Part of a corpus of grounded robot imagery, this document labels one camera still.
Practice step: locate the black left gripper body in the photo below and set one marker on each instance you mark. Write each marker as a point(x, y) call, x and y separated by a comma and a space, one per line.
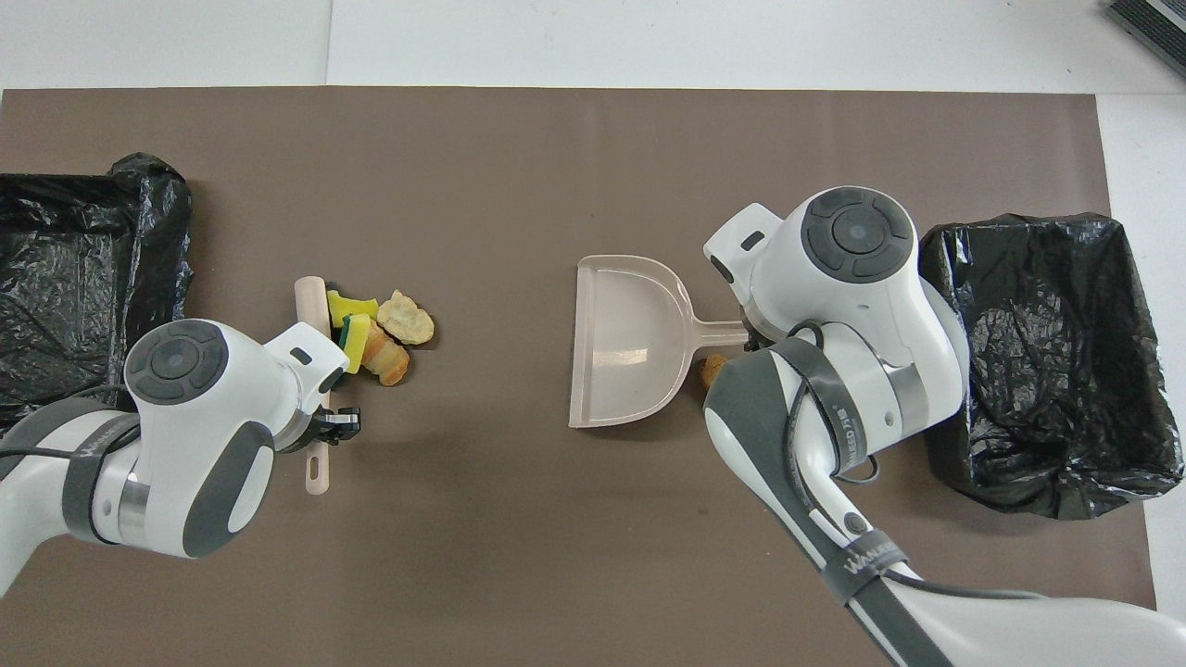
point(321, 428)

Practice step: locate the orange striped sponge chunk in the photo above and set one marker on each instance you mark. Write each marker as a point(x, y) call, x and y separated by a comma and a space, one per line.
point(389, 357)

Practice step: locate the yellow sponge with green pad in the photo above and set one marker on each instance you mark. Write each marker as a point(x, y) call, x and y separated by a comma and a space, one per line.
point(355, 341)

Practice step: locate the beige layered sponge chunk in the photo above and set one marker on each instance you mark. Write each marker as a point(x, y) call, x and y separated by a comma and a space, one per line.
point(406, 320)

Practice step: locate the curved yellow sponge piece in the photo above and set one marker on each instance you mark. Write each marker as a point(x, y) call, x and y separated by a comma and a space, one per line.
point(350, 304)

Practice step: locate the beige hand brush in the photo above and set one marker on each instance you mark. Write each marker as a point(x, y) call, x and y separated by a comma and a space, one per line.
point(309, 301)

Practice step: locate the beige plastic dustpan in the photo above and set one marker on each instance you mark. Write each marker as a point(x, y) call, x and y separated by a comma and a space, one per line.
point(630, 343)

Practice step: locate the brown oval bread-like chunk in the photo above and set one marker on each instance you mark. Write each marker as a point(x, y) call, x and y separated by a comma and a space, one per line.
point(713, 371)

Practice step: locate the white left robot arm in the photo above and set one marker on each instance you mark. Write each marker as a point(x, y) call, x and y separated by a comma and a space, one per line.
point(176, 445)

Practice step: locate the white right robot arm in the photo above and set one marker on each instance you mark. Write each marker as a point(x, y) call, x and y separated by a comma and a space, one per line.
point(862, 306)

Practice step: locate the black bag lined bin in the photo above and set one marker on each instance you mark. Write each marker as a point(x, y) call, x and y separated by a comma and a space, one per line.
point(74, 278)
point(1066, 371)

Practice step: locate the brown table mat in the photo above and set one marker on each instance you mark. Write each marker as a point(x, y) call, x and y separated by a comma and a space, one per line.
point(510, 556)

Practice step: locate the dark ribbed object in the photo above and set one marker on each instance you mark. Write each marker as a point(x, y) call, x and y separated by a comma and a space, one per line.
point(1154, 23)

